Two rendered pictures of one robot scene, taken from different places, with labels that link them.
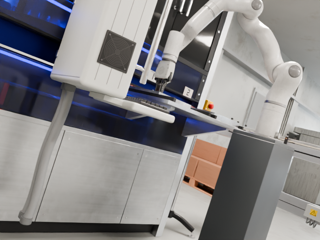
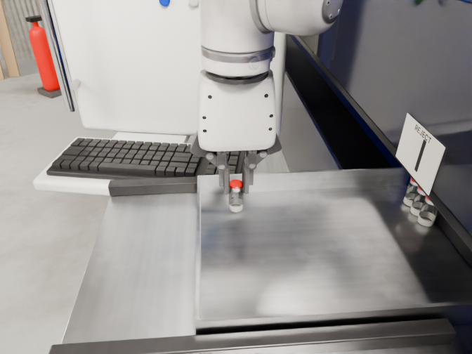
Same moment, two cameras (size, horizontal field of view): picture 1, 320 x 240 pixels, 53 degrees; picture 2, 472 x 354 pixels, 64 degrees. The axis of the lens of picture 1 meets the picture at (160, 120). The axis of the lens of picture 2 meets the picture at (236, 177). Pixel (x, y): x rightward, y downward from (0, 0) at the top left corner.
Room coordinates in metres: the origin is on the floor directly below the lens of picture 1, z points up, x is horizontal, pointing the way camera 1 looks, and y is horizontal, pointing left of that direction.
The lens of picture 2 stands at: (1.99, -0.30, 1.24)
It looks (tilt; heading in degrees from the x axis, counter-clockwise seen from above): 34 degrees down; 128
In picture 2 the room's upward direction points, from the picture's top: straight up
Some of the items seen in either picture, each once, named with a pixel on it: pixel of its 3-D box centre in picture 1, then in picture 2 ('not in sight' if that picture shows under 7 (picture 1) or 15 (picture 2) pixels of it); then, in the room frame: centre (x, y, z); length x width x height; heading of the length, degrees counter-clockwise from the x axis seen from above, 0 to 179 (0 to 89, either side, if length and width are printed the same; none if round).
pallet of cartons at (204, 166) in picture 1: (213, 167); not in sight; (5.16, -1.06, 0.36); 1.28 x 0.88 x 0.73; 44
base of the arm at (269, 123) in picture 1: (269, 122); not in sight; (1.74, -0.57, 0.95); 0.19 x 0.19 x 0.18
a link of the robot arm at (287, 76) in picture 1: (284, 84); not in sight; (1.70, -0.57, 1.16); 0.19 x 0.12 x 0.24; 2
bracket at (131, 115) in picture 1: (148, 113); not in sight; (1.75, 0.07, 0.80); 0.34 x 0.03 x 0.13; 43
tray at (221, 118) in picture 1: (205, 115); not in sight; (2.01, -0.26, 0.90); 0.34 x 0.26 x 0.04; 42
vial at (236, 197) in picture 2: not in sight; (235, 197); (1.72, 0.05, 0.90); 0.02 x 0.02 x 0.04
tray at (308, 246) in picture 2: (155, 97); (326, 235); (1.86, 0.07, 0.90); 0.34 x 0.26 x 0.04; 43
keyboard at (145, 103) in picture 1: (134, 101); (149, 159); (1.42, 0.14, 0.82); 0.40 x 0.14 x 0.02; 31
